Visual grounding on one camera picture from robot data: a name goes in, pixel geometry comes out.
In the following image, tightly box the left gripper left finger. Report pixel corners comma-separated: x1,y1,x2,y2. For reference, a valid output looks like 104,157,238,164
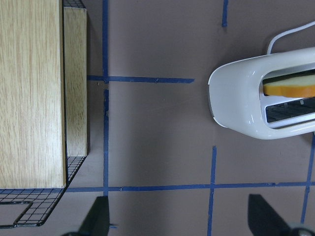
78,196,110,236

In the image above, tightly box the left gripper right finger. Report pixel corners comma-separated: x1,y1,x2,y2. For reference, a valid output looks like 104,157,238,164
248,194,291,236

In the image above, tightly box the white two-slot toaster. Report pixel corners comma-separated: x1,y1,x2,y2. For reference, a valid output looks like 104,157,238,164
208,48,315,140

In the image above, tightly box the bread slice in toaster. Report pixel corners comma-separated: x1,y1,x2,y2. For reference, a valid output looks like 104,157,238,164
263,75,315,98

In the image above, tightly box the wooden box in basket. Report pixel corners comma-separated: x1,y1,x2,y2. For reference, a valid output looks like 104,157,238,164
0,0,88,189

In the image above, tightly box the black wire basket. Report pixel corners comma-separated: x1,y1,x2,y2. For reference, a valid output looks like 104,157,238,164
0,0,90,227

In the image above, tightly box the white toaster power cord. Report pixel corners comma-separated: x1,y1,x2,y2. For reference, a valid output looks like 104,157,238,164
266,20,315,55

